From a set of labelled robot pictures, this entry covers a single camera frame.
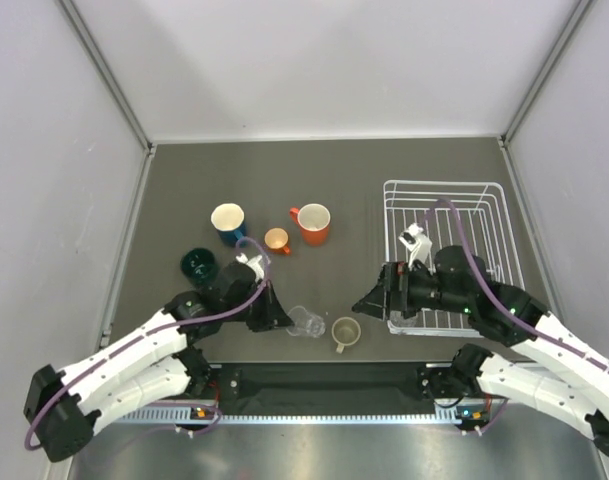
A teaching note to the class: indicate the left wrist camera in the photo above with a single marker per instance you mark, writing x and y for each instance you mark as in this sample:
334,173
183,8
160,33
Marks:
257,263

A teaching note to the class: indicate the small orange cup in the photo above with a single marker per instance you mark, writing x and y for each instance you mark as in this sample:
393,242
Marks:
277,241

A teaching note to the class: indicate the dark green glass cup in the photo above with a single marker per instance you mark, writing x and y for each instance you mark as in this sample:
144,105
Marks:
199,266

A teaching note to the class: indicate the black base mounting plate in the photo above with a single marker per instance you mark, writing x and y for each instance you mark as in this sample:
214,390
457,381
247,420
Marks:
330,389

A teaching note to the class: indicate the large orange mug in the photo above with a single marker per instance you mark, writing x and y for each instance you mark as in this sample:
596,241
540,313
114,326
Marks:
313,221

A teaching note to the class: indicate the clear glass cup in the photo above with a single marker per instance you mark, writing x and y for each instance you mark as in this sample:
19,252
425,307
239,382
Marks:
397,321
305,323

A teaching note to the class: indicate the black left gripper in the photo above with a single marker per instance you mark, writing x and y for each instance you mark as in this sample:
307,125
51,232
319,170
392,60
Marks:
273,315

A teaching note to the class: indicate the beige ceramic cup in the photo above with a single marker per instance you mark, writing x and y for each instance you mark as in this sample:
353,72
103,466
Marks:
345,332

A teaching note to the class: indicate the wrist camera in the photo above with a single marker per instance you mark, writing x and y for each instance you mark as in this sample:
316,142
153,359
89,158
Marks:
417,244
257,263

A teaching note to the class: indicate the white wire dish rack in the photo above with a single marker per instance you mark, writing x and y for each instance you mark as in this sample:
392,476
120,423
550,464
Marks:
445,209

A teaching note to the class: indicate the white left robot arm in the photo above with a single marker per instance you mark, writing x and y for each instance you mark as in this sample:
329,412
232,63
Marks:
67,407

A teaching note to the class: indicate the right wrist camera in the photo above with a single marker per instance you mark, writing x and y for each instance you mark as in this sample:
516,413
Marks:
417,244

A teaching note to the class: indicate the blue mug white interior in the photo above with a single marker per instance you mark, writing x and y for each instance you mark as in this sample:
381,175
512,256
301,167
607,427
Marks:
228,219

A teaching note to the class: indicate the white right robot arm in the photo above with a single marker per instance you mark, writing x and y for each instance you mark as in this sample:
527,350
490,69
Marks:
575,392

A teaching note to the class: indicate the aluminium slotted cable rail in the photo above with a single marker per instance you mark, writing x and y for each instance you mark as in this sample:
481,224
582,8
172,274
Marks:
184,416

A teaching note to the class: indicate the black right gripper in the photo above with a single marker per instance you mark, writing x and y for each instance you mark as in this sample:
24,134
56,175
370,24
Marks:
392,293

